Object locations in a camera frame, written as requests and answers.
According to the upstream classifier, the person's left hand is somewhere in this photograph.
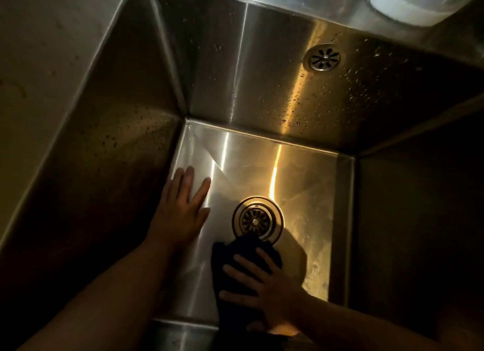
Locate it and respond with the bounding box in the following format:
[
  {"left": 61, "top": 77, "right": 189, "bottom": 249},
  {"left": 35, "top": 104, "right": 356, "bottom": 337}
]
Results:
[{"left": 147, "top": 166, "right": 212, "bottom": 250}]

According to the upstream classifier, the person's left forearm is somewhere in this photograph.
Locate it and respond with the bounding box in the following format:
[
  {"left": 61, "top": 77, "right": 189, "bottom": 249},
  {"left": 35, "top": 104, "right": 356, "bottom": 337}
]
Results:
[{"left": 17, "top": 238, "right": 178, "bottom": 351}]

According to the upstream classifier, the round metal overflow cover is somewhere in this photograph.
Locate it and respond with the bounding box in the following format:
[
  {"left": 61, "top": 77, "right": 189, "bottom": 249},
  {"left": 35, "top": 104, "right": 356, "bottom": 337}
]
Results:
[{"left": 304, "top": 43, "right": 342, "bottom": 73}]

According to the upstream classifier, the round metal drain strainer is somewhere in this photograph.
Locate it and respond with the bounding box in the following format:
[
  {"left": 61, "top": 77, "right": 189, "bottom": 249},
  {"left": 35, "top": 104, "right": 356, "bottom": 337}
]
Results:
[{"left": 232, "top": 196, "right": 285, "bottom": 246}]

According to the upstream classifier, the dark cleaning cloth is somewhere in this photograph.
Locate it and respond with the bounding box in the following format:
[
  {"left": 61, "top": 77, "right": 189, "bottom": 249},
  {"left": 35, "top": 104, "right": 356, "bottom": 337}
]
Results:
[{"left": 210, "top": 233, "right": 283, "bottom": 334}]

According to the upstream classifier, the stainless steel sink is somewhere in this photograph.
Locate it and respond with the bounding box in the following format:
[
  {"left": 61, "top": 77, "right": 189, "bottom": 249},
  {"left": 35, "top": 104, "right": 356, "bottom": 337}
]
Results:
[{"left": 0, "top": 0, "right": 484, "bottom": 351}]

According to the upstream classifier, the person's right forearm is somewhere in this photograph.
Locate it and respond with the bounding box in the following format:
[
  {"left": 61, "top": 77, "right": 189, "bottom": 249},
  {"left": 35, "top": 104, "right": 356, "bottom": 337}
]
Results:
[{"left": 291, "top": 291, "right": 450, "bottom": 351}]

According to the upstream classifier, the person's right hand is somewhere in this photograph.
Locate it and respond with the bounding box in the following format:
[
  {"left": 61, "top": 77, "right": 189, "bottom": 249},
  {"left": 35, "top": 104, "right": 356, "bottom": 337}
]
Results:
[{"left": 219, "top": 247, "right": 308, "bottom": 333}]

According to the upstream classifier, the white plastic container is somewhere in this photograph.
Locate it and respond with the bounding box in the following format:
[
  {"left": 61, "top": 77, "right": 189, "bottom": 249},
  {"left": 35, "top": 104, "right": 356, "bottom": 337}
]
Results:
[{"left": 369, "top": 0, "right": 476, "bottom": 27}]

